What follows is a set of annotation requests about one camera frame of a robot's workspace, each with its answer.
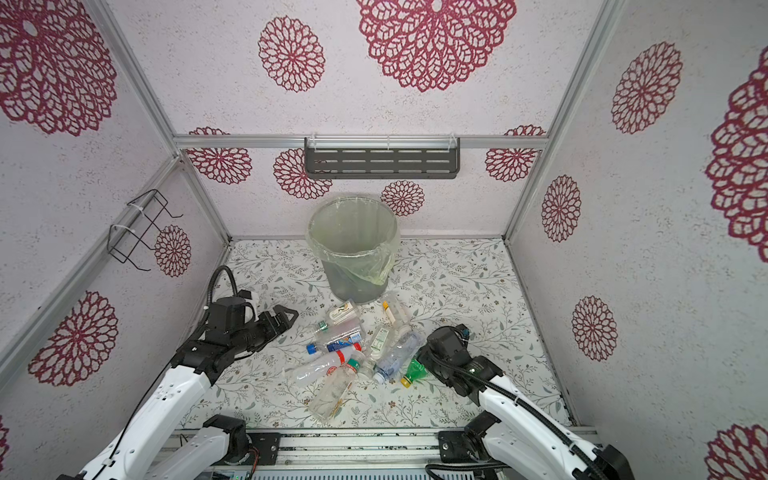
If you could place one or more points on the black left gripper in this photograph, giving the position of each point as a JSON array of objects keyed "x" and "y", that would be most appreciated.
[{"x": 275, "y": 329}]

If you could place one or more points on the dark grey wall shelf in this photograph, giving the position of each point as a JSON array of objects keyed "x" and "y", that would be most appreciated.
[{"x": 382, "y": 159}]

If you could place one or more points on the clear bottle green cap large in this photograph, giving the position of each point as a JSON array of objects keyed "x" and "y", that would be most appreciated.
[{"x": 329, "y": 397}]

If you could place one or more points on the clear bluish water bottle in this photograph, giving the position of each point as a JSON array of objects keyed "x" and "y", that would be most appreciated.
[{"x": 399, "y": 353}]

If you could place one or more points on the crushed clear bottle blue cap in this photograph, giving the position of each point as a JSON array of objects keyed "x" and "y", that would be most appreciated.
[{"x": 335, "y": 338}]

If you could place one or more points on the clear bottle green label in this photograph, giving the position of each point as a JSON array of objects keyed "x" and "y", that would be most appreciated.
[{"x": 379, "y": 342}]

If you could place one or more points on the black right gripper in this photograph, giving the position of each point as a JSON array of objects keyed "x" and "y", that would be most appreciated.
[{"x": 425, "y": 359}]

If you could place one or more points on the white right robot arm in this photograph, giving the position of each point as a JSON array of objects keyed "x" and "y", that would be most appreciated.
[{"x": 503, "y": 403}]

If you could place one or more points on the black wire wall rack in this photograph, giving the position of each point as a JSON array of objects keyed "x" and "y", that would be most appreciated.
[{"x": 125, "y": 238}]

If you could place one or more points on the grey mesh waste bin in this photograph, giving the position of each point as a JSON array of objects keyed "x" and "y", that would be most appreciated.
[{"x": 354, "y": 252}]

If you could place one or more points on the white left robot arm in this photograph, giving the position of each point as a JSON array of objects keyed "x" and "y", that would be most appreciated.
[{"x": 131, "y": 453}]

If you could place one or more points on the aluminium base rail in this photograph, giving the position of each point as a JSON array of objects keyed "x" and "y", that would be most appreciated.
[{"x": 399, "y": 451}]

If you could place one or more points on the small bottle green cap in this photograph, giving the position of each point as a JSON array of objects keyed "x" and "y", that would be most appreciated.
[{"x": 348, "y": 310}]

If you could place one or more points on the green plastic bin liner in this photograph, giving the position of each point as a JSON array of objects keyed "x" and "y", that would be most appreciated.
[{"x": 360, "y": 264}]

